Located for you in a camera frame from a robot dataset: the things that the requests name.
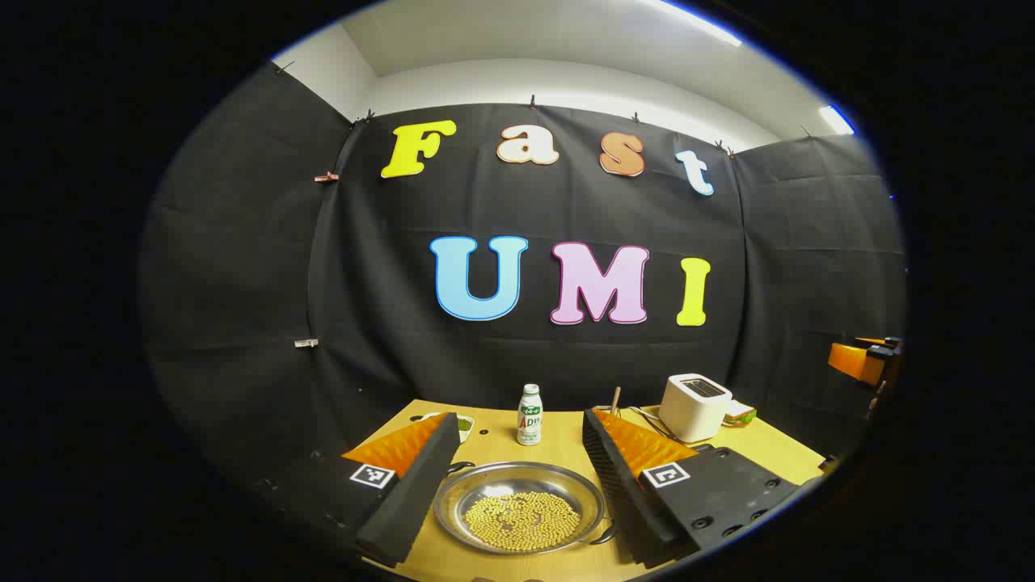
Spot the toaster power cable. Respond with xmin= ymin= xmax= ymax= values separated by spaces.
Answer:
xmin=629 ymin=407 xmax=676 ymax=442

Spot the pile of soybeans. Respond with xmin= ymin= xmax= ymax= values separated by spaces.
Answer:
xmin=465 ymin=491 xmax=581 ymax=553

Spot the steel pot with black handle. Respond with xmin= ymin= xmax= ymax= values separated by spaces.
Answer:
xmin=433 ymin=461 xmax=619 ymax=557

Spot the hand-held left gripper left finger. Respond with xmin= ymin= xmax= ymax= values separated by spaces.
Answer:
xmin=259 ymin=412 xmax=462 ymax=568

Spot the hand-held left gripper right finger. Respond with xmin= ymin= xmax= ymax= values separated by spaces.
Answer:
xmin=582 ymin=407 xmax=813 ymax=571

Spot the white divided dish of beans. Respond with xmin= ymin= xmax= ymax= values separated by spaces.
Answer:
xmin=420 ymin=412 xmax=475 ymax=444

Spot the white toaster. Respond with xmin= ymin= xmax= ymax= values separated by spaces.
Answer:
xmin=658 ymin=373 xmax=733 ymax=444

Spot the white drink bottle green label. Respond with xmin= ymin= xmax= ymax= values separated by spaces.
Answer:
xmin=517 ymin=384 xmax=543 ymax=447

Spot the black backdrop cloth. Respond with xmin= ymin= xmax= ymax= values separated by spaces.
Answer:
xmin=137 ymin=61 xmax=906 ymax=518

